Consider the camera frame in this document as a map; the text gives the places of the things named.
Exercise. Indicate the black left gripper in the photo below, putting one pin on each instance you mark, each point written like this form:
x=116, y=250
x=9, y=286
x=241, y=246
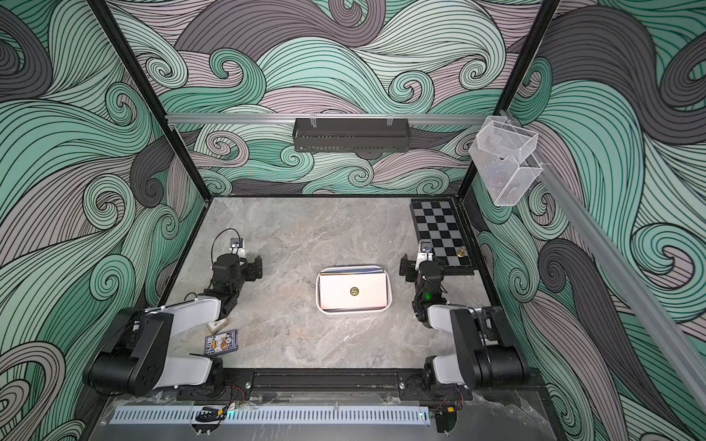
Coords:
x=254, y=270

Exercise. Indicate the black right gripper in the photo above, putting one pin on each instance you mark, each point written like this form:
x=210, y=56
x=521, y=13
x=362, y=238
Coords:
x=409, y=268

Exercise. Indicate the pink envelope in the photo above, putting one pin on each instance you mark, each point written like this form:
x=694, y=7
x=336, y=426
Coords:
x=360, y=290

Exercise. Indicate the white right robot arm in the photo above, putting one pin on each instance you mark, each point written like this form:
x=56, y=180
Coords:
x=486, y=351

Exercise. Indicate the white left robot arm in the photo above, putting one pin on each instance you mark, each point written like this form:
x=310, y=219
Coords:
x=133, y=355

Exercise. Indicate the framed card box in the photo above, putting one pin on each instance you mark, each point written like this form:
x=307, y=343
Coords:
x=218, y=325

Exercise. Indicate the blue playing card box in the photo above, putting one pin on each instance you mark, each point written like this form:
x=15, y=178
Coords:
x=220, y=344

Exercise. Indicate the white plastic storage box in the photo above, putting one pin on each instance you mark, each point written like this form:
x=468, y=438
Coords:
x=354, y=269

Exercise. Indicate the black white chessboard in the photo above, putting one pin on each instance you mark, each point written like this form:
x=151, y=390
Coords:
x=438, y=220

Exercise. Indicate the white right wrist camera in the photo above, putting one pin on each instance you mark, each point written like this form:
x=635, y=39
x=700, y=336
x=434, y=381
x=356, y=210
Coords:
x=425, y=252

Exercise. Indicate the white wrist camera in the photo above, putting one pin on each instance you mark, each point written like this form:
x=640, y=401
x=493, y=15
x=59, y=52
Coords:
x=425, y=252
x=237, y=247

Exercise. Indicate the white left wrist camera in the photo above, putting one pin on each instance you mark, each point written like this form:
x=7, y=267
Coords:
x=237, y=247

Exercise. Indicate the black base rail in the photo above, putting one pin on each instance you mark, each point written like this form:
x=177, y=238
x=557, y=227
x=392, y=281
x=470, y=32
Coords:
x=406, y=384

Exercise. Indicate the black wall shelf tray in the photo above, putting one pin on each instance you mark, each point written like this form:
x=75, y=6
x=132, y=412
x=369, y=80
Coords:
x=351, y=135

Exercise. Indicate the clear acrylic wall bin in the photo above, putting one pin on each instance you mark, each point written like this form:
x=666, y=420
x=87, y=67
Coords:
x=504, y=157

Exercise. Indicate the white perforated cable duct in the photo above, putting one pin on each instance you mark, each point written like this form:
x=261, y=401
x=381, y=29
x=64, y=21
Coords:
x=326, y=414

